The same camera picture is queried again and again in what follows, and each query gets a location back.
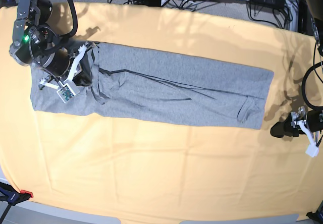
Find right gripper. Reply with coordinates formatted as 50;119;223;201
38;42;96;89

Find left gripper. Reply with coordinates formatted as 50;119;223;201
270;106;319;146

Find grey t-shirt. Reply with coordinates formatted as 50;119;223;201
31;43;274;130

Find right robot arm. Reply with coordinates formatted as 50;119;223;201
7;0;92;89

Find yellow table cloth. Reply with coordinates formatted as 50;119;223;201
1;3;322;223

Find black clamp right corner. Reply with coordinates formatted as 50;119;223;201
306;206;323;224

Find blue red table clamp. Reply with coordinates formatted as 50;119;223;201
1;182;33;206

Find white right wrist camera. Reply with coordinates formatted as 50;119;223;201
57;84;77;103

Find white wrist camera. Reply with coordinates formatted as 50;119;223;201
305;144;319;158
57;84;77;103

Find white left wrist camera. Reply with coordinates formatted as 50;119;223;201
305;144;319;158

